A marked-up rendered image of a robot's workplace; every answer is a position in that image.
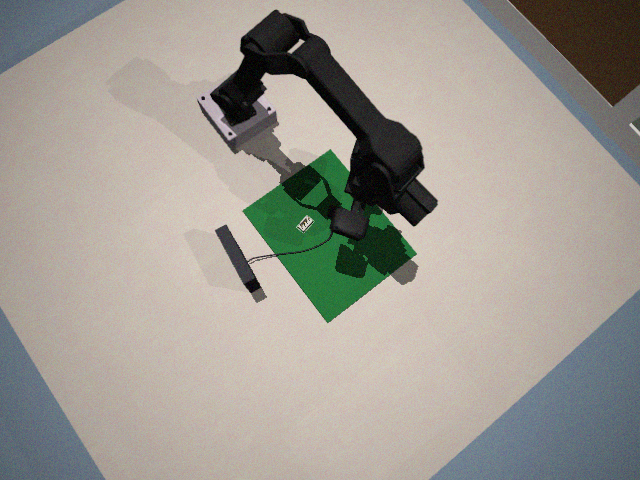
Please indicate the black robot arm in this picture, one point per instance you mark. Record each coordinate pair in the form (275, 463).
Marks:
(393, 156)

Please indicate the black cable with plug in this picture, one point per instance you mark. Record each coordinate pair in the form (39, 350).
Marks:
(329, 214)

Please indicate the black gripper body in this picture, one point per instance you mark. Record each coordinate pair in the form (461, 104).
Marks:
(349, 223)

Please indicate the green circuit board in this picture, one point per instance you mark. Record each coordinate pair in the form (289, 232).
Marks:
(293, 217)

